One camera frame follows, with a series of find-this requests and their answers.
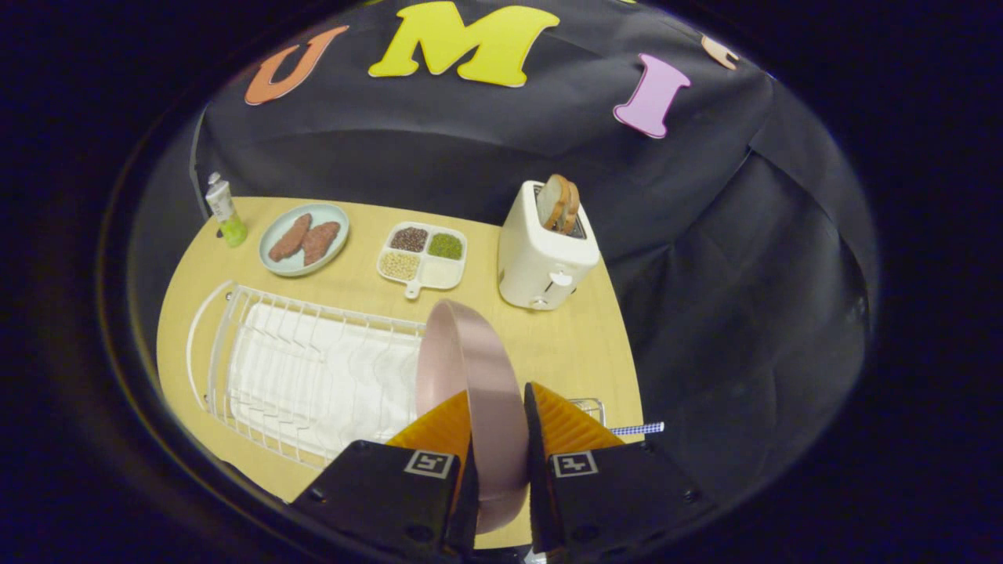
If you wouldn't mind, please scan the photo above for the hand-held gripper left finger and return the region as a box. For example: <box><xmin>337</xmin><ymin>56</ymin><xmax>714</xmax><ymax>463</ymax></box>
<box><xmin>290</xmin><ymin>389</ymin><xmax>480</xmax><ymax>561</ymax></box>

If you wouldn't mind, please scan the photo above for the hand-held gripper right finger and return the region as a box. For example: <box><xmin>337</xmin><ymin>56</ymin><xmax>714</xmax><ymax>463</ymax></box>
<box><xmin>523</xmin><ymin>381</ymin><xmax>718</xmax><ymax>564</ymax></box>

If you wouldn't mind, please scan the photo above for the metal wire basket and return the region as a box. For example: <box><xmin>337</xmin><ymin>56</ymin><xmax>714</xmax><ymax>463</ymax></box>
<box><xmin>568</xmin><ymin>398</ymin><xmax>607</xmax><ymax>428</ymax></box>

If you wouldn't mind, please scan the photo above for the pink plate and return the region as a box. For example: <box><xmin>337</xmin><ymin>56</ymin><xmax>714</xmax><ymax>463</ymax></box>
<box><xmin>414</xmin><ymin>298</ymin><xmax>530</xmax><ymax>535</ymax></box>

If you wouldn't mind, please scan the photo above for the white wire dish rack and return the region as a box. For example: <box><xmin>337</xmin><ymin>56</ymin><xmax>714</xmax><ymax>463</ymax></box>
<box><xmin>186</xmin><ymin>280</ymin><xmax>428</xmax><ymax>471</ymax></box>

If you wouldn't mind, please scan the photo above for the white divided grain dish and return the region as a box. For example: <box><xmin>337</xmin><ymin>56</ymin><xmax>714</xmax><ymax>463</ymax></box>
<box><xmin>377</xmin><ymin>222</ymin><xmax>468</xmax><ymax>300</ymax></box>

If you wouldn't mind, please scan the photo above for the light blue plate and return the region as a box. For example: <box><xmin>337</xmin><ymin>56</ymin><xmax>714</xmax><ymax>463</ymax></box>
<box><xmin>259</xmin><ymin>203</ymin><xmax>350</xmax><ymax>277</ymax></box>

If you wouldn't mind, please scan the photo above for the green dish soap bottle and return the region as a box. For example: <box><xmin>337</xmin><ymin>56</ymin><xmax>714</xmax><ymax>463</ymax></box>
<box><xmin>205</xmin><ymin>172</ymin><xmax>249</xmax><ymax>248</ymax></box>

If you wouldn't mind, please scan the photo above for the white toaster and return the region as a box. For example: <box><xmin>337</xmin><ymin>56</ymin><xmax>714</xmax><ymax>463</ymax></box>
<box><xmin>498</xmin><ymin>180</ymin><xmax>601</xmax><ymax>311</ymax></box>

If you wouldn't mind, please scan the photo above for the black backdrop cloth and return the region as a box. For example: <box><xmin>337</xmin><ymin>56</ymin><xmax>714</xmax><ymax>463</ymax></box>
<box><xmin>129</xmin><ymin>0</ymin><xmax>878</xmax><ymax>502</ymax></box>

